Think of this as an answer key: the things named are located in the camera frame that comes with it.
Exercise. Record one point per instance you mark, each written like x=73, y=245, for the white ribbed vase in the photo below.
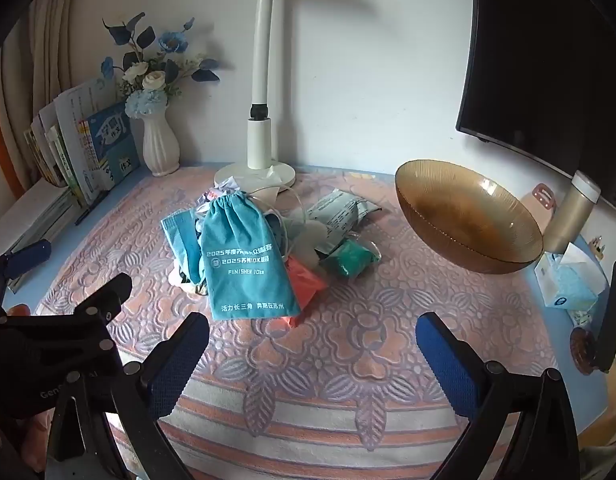
x=160, y=145

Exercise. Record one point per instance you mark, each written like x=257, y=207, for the blue and white artificial flowers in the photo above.
x=153, y=80

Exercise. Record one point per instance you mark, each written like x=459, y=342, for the amber glass bowl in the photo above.
x=462, y=220

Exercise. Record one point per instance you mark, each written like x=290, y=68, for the brown round object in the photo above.
x=581, y=350

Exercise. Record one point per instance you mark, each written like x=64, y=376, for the grey wet wipes pack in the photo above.
x=338, y=210

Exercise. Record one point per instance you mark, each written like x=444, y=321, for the green soft packet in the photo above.
x=345, y=260

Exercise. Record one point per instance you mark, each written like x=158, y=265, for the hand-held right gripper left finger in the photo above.
x=175, y=365

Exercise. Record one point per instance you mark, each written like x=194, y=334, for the orange soft packet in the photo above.
x=303, y=280

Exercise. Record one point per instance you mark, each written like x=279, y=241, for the black flat screen television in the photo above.
x=537, y=60

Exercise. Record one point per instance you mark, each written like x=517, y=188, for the row of upright books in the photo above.
x=88, y=145

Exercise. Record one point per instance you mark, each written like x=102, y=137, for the purple packet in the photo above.
x=223, y=186

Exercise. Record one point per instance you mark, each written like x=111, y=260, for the blue tissue box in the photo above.
x=572, y=285

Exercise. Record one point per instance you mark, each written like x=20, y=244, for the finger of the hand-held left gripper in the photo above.
x=33, y=252
x=110, y=292

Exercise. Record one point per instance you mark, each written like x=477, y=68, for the pink floral blanket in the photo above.
x=338, y=340

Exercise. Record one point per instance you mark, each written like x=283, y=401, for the blue face mask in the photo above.
x=183, y=240

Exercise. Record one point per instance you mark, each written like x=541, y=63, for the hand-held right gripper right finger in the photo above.
x=447, y=367

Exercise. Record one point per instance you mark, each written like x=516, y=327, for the white plush toy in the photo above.
x=308, y=237

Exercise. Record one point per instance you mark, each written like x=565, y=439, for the gold thermos bottle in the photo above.
x=567, y=215

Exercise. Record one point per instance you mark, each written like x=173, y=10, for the stack of white papers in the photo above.
x=28, y=220

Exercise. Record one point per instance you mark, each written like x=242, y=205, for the white and black small toy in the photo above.
x=180, y=276

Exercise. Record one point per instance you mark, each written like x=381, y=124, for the white desk lamp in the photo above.
x=260, y=135

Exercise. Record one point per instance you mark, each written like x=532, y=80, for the beige curtain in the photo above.
x=43, y=50

